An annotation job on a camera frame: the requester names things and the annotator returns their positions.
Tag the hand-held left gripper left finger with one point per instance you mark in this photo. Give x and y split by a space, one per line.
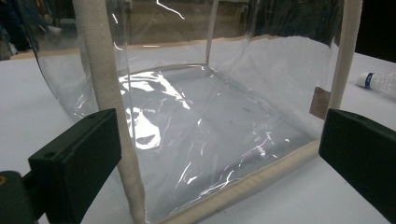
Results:
77 161

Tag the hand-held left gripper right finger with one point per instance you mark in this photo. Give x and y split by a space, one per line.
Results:
361 155

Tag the clear plastic bag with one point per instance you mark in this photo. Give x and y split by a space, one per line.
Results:
205 124

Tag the white shuttlecock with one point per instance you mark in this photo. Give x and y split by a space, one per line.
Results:
378 83

